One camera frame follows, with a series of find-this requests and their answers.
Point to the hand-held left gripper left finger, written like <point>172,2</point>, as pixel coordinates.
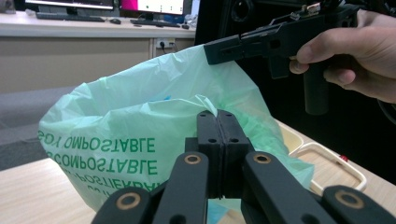
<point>208,155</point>

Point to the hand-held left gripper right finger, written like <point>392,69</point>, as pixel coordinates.
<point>234,146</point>

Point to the green plastic bag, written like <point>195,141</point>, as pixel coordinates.
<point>124,130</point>

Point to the white power outlet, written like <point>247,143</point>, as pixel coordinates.
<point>165,43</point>

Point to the cream plastic container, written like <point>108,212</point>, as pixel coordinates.
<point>292,138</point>

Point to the black keyboard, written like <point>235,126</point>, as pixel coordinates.
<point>70,17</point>
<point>155,23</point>

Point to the computer monitor with pink window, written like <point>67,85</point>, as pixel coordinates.
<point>155,6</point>

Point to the small red object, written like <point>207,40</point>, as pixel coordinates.
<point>344,158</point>

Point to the black computer mouse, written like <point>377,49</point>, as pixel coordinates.
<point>115,21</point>

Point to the beige office desk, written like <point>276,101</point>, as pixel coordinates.
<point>77,56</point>

